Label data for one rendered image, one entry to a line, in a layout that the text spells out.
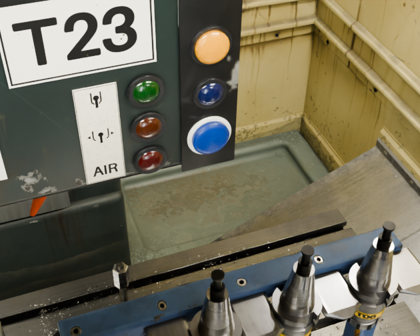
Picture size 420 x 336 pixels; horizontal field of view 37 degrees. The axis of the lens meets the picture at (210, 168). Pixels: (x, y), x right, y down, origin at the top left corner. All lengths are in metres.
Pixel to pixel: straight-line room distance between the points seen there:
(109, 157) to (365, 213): 1.13
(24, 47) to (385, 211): 1.23
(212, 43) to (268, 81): 1.46
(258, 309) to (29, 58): 0.51
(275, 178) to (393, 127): 0.47
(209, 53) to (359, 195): 1.18
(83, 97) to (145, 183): 1.46
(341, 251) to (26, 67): 0.57
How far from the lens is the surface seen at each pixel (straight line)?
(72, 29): 0.41
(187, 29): 0.43
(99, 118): 0.45
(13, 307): 1.26
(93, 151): 0.47
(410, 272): 0.90
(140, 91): 0.44
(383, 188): 1.59
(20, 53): 0.42
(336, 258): 0.88
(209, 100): 0.47
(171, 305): 0.81
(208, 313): 0.75
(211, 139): 0.49
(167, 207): 1.82
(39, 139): 0.46
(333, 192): 1.61
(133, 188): 1.88
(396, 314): 1.26
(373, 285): 0.85
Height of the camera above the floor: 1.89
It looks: 42 degrees down
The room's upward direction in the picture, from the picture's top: 1 degrees clockwise
